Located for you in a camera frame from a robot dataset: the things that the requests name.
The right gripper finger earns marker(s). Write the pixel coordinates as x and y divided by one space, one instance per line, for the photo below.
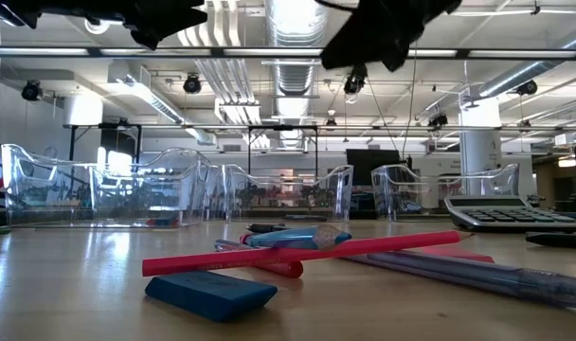
397 52
354 49

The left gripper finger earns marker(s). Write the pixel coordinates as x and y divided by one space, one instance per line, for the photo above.
169 16
151 40

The black pen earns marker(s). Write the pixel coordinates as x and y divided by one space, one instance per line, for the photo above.
563 240
264 227

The pink pencil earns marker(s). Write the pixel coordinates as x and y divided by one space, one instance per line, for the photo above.
269 256

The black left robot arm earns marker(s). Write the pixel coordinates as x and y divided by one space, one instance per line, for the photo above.
13 12

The black ceiling spotlight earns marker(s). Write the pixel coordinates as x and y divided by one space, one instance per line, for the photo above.
355 80
527 87
192 84
30 90

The black overhead beam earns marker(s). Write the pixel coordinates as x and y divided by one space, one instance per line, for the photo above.
217 52

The black metal rack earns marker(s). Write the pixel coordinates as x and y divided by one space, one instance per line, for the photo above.
138 142

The black monitor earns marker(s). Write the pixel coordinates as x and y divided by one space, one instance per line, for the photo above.
373 166

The white round column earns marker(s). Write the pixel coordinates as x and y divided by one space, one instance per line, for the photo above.
480 151

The clear plastic bin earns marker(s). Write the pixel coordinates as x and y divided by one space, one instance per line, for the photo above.
288 203
217 189
411 203
46 208

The grey desk calculator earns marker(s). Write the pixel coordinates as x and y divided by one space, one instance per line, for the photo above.
506 218

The red marker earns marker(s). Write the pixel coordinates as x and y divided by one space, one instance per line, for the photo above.
283 270

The clear purple pen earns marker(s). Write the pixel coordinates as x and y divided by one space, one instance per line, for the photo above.
482 279

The white ceiling duct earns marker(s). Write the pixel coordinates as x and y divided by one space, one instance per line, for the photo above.
150 102

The silver ceiling duct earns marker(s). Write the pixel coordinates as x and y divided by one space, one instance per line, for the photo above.
293 23

